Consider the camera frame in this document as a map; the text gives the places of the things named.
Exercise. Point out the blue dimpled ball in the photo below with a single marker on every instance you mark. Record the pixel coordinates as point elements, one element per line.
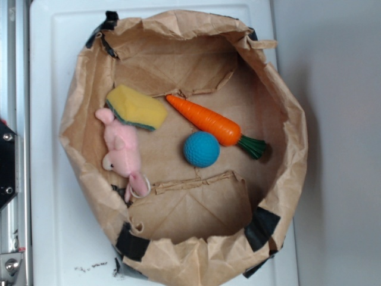
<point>201,149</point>

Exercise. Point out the orange plastic toy carrot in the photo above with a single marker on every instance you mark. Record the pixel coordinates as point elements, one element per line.
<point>226,131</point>

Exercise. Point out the yellow sponge with green pad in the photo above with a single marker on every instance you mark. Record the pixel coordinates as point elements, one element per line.
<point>131,107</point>

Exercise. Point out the brown paper bag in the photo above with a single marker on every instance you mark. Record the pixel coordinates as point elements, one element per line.
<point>197,226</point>

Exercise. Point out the white plastic tray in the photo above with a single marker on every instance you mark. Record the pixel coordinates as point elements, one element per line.
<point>69,246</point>

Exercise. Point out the pink plush pig keychain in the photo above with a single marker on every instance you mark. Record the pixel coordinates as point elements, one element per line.
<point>123,156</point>

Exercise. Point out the black mounting bracket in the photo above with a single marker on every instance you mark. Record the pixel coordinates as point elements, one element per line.
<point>8,164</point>

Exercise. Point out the metal frame rail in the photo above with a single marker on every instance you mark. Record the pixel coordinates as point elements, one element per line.
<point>16,230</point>

